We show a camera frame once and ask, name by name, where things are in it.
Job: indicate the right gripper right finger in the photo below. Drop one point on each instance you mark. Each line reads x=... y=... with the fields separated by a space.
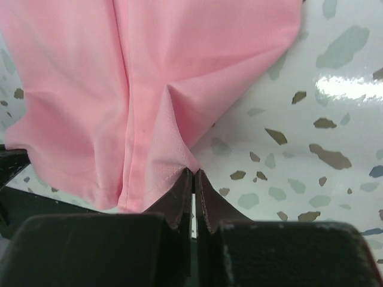
x=233 y=250

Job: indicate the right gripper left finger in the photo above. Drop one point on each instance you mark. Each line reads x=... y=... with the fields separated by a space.
x=98 y=249

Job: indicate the pink t shirt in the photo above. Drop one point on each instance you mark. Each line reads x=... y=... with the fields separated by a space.
x=118 y=92

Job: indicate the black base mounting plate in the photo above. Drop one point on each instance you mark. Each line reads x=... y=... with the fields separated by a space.
x=17 y=205

